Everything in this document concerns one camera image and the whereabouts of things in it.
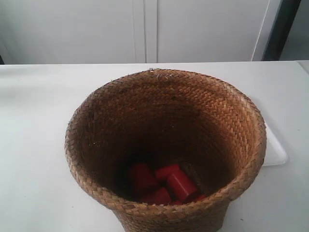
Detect white plastic tray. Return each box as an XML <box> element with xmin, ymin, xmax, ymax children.
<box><xmin>263</xmin><ymin>122</ymin><xmax>288</xmax><ymax>167</ymax></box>

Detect red cylinder front right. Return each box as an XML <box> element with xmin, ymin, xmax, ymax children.
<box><xmin>167</xmin><ymin>170</ymin><xmax>199</xmax><ymax>203</ymax></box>

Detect red cylinder left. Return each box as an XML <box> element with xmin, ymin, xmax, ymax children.
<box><xmin>129</xmin><ymin>163</ymin><xmax>159</xmax><ymax>196</ymax></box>

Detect white cabinet doors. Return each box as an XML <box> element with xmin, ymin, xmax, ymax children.
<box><xmin>0</xmin><ymin>0</ymin><xmax>281</xmax><ymax>64</ymax></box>

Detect red cylinder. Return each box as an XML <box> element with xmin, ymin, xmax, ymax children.
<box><xmin>167</xmin><ymin>170</ymin><xmax>199</xmax><ymax>203</ymax></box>
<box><xmin>129</xmin><ymin>163</ymin><xmax>159</xmax><ymax>196</ymax></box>
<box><xmin>154</xmin><ymin>164</ymin><xmax>180</xmax><ymax>182</ymax></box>
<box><xmin>140</xmin><ymin>187</ymin><xmax>172</xmax><ymax>205</ymax></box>

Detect brown woven wicker basket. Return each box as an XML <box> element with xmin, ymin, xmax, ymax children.
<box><xmin>65</xmin><ymin>69</ymin><xmax>267</xmax><ymax>232</ymax></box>

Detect red cylinder bottom front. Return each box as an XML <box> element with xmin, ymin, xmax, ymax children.
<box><xmin>140</xmin><ymin>187</ymin><xmax>172</xmax><ymax>205</ymax></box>

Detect red cylinder back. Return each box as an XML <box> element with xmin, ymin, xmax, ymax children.
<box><xmin>154</xmin><ymin>164</ymin><xmax>180</xmax><ymax>182</ymax></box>

